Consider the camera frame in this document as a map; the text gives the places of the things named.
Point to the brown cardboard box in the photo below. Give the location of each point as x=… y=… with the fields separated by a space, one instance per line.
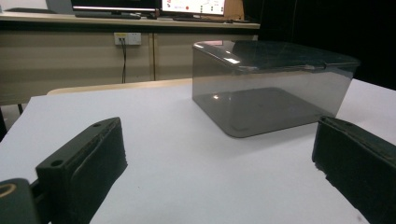
x=234 y=8

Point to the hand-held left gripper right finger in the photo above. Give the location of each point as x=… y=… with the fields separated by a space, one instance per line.
x=358 y=161

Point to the black curtain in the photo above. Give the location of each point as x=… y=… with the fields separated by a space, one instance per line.
x=327 y=28

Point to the white wall socket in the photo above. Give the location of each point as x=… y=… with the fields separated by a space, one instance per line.
x=130 y=38

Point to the beige desk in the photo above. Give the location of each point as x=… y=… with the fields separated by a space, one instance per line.
x=62 y=62

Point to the black keyboard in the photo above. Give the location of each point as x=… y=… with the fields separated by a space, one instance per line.
x=107 y=15
x=202 y=19

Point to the transparent grey box lid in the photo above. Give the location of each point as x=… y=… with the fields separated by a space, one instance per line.
x=280 y=54

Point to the transparent grey plastic box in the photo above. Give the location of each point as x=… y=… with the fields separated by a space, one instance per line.
x=267 y=105

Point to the bright screen monitor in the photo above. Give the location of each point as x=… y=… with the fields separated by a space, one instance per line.
x=193 y=6

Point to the dark screen monitor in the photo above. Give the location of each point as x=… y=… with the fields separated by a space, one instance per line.
x=115 y=3

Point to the wooden table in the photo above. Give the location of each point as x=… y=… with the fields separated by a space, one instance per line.
x=124 y=86

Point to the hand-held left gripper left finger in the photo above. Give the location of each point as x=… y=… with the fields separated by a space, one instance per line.
x=84 y=174

